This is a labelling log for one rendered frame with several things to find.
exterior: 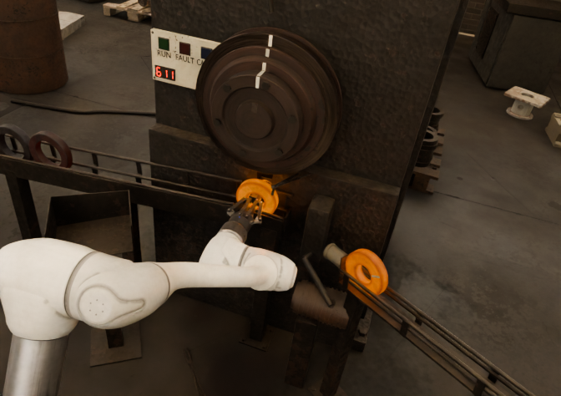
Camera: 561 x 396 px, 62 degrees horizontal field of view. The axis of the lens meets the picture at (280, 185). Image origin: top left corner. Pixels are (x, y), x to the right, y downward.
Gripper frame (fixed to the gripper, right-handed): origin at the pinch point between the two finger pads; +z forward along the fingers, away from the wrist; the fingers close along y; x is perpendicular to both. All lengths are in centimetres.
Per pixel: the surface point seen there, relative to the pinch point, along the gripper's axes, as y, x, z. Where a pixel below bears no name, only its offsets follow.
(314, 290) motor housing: 28.6, -22.6, -15.0
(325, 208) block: 25.2, 3.7, -1.4
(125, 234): -40.4, -14.2, -23.8
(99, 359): -49, -73, -41
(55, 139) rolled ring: -86, -1, 0
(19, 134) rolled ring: -103, -3, 0
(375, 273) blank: 47, -1, -20
